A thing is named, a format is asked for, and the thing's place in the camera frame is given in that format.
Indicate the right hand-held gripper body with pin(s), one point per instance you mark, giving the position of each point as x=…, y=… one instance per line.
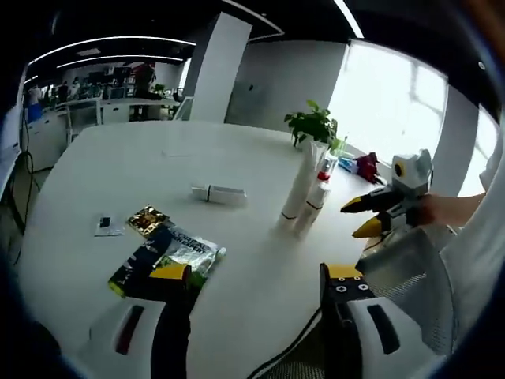
x=414, y=177

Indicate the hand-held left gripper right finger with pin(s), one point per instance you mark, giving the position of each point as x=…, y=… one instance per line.
x=343, y=335

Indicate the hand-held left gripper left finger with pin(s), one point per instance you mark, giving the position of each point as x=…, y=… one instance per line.
x=173, y=323

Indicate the small white skincare tube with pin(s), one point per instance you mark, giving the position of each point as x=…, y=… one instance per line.
x=315, y=207
x=221, y=194

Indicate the large white skincare tube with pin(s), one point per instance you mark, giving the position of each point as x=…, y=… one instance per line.
x=296, y=189

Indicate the black green skincare sachet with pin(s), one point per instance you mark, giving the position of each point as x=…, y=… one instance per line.
x=173, y=248

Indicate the gold skincare sachet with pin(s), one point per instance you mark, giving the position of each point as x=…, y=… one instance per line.
x=146, y=220

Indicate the small clear skincare sachet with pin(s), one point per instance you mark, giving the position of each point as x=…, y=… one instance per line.
x=108, y=226

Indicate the blue storage box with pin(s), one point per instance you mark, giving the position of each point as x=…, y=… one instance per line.
x=34, y=112

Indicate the person's right hand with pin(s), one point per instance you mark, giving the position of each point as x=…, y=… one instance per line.
x=434, y=209

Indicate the red cloth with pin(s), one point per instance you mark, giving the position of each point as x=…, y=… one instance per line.
x=367, y=166

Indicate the blue packet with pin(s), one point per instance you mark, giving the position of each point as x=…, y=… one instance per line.
x=347, y=163

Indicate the grey mesh chair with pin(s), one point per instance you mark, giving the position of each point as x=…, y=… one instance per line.
x=410, y=276

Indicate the potted green plant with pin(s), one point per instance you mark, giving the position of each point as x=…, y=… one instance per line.
x=311, y=124

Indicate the row of white office desks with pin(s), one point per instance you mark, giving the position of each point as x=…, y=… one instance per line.
x=102, y=112

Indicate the ceiling light strip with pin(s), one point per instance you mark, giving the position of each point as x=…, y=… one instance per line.
x=122, y=58
x=110, y=39

